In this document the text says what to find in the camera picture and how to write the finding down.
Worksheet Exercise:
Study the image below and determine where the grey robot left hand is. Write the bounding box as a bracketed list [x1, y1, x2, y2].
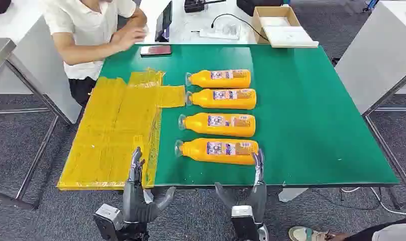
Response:
[122, 147, 176, 224]

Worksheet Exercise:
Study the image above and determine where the person's right hand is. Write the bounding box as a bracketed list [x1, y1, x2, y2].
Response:
[110, 26, 149, 52]

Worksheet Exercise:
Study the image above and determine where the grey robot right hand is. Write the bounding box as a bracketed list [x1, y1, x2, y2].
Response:
[215, 149, 267, 224]

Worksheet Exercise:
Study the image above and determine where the orange drink bottle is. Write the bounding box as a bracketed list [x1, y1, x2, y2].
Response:
[185, 69, 252, 89]
[178, 112, 257, 138]
[185, 88, 257, 110]
[174, 138, 260, 166]

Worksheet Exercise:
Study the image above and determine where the dark smartphone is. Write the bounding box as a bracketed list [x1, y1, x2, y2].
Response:
[140, 45, 172, 57]

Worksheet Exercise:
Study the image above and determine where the white table foot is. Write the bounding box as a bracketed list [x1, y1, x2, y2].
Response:
[277, 188, 309, 203]

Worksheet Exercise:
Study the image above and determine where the black tablet on stand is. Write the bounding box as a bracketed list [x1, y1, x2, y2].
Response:
[154, 1, 173, 43]

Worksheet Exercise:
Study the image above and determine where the person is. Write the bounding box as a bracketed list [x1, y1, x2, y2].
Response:
[288, 216, 406, 241]
[40, 0, 149, 108]

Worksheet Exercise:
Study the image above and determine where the black device with antenna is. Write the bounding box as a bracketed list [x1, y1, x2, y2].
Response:
[184, 0, 227, 13]

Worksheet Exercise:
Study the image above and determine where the yellow plastic sheet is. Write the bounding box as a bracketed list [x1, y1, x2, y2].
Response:
[57, 69, 186, 191]

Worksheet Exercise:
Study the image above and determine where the white power strip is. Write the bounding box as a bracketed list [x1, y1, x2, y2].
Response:
[198, 26, 241, 41]

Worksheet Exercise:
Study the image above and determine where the green table mat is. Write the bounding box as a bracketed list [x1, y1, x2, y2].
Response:
[99, 44, 400, 187]

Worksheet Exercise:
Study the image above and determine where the black case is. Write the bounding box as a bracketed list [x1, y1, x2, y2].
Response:
[236, 0, 285, 17]

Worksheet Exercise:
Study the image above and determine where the white pad in box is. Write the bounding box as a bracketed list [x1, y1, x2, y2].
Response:
[259, 17, 290, 27]

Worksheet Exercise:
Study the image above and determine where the open cardboard box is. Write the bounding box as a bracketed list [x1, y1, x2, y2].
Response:
[252, 6, 320, 49]

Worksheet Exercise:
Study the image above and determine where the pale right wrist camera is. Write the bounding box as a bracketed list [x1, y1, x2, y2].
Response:
[231, 205, 259, 241]

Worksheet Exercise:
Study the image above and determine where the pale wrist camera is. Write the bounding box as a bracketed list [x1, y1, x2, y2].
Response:
[93, 203, 124, 241]
[231, 205, 259, 241]

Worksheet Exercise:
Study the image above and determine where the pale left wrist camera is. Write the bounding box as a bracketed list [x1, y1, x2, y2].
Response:
[93, 203, 124, 241]

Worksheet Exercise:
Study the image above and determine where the white desk with steel frame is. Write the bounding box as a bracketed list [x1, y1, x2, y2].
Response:
[334, 0, 406, 203]
[0, 0, 82, 210]

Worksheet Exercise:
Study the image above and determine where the black cable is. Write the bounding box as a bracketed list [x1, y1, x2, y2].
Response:
[211, 13, 269, 42]

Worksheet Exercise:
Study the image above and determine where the white floor cable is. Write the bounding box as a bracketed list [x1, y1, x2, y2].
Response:
[339, 187, 406, 216]

